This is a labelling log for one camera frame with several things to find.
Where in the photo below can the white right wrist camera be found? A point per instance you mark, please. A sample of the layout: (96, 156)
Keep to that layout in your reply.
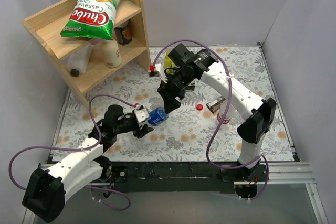
(158, 70)

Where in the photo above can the clear bottle black cap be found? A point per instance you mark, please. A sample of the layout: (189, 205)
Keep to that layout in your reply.
(78, 62)

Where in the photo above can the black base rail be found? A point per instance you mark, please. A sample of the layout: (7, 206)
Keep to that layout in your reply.
(140, 177)

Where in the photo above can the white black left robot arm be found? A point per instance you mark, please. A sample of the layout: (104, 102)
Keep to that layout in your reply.
(48, 190)

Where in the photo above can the green cassava chips bag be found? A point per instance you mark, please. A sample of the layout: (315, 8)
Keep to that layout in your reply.
(92, 19)

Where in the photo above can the wooden shelf rack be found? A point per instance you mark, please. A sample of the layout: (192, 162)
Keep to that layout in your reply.
(46, 25)

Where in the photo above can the black green product box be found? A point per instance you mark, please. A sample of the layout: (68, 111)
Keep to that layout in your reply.
(190, 87)

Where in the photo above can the floral table mat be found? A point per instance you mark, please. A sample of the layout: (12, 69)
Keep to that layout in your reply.
(187, 133)

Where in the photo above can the dark orange drink can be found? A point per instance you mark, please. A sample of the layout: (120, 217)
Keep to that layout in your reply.
(123, 33)

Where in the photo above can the brown snack packet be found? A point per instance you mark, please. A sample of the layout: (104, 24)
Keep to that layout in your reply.
(215, 105)

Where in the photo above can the yellow glue bottle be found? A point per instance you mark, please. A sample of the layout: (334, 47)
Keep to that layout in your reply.
(168, 63)

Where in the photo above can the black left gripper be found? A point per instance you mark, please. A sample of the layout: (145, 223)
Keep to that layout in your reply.
(138, 126)

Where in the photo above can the blue label water bottle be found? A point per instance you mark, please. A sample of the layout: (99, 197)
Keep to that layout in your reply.
(157, 116)

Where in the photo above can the red bottle cap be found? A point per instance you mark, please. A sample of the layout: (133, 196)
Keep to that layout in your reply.
(199, 107)

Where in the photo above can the aluminium frame rail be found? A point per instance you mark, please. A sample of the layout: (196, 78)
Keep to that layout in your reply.
(290, 173)

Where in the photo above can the red label water bottle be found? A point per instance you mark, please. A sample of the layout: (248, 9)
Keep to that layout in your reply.
(225, 117)

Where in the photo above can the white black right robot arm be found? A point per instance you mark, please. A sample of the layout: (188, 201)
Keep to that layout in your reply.
(208, 67)

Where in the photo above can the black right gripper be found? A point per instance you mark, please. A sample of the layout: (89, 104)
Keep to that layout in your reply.
(171, 92)

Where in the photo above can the cream plastic bottle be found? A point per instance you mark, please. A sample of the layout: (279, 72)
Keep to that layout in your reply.
(111, 53)

